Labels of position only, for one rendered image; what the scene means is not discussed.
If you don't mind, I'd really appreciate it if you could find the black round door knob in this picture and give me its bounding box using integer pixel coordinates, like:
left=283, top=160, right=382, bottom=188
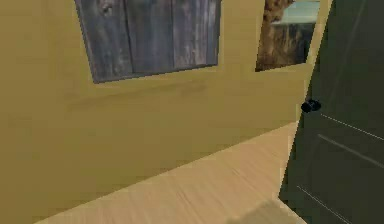
left=300, top=98, right=323, bottom=114

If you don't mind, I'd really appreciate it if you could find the dark green room door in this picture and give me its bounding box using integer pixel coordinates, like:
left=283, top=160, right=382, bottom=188
left=278, top=0, right=384, bottom=224

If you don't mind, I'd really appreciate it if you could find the grey wood plank wall picture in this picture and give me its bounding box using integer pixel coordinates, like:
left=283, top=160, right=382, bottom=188
left=73, top=0, right=223, bottom=84

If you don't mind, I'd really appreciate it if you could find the brown landscape wall picture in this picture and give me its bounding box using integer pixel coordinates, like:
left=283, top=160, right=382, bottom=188
left=254, top=0, right=321, bottom=73

